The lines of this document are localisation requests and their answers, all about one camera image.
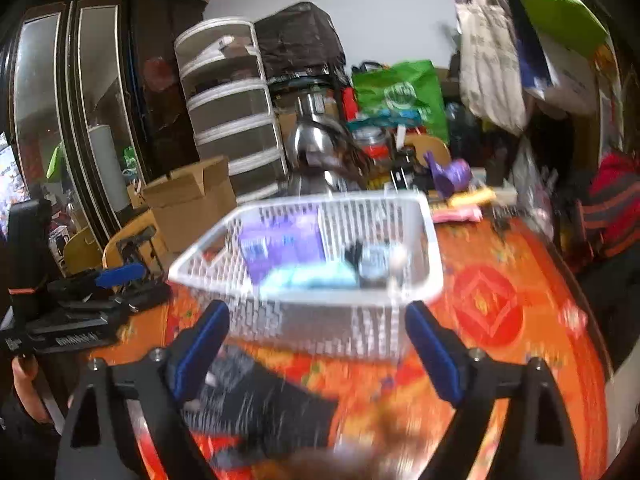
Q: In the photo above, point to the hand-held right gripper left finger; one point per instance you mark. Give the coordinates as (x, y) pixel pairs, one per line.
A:
(200, 350)

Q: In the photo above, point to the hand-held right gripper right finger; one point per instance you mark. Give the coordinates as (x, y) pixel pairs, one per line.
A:
(435, 350)

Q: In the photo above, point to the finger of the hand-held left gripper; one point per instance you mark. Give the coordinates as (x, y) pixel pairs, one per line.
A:
(120, 275)
(145, 297)

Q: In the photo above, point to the black speckled cloth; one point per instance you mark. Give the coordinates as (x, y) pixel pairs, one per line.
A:
(270, 405)

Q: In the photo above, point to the grey white plush toy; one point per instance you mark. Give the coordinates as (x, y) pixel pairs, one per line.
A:
(398, 260)

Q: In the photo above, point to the white plastic basket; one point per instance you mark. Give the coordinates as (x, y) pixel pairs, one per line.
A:
(320, 330)

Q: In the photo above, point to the black hair bow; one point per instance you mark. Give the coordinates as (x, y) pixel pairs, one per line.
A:
(353, 255)

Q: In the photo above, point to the purple tissue pack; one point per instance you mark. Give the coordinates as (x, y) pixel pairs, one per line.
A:
(280, 245)

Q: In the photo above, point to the light blue wet wipes pack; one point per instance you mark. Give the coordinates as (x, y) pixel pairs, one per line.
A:
(310, 275)

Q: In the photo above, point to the person's left hand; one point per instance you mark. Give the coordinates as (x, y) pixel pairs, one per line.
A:
(27, 390)

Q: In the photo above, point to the red printed tablecloth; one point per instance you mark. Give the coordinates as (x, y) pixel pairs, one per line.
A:
(490, 300)

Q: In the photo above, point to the open cardboard box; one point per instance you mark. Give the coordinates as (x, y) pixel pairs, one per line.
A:
(190, 210)

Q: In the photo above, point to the pink packet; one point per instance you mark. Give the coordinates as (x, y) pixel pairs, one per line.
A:
(457, 214)

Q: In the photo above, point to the yellow packet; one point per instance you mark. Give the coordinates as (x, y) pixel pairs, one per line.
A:
(470, 196)

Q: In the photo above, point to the purple plastic toy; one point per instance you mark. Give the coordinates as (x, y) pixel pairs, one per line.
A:
(450, 175)

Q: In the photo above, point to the dark glass door cabinet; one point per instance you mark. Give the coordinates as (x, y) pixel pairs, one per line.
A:
(160, 85)

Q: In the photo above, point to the white plastic drawer tower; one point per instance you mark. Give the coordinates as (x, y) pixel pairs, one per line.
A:
(230, 110)

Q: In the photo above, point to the stainless steel kettle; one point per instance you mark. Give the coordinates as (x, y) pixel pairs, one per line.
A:
(310, 145)

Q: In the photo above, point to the red and black jacket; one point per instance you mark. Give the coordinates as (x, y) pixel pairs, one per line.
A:
(615, 200)

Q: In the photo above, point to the green shopping bag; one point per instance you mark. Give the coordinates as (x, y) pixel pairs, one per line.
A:
(400, 90)

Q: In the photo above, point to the beige tote bag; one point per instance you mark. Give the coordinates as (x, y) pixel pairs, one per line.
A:
(490, 70)

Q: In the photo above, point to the black plastic bag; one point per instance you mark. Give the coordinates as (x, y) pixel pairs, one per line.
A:
(300, 40)

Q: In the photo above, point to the white and blue bag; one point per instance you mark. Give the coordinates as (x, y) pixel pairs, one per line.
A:
(565, 80)

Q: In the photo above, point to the lime green hanging bag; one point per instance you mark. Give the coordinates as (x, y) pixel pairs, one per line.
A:
(550, 5)

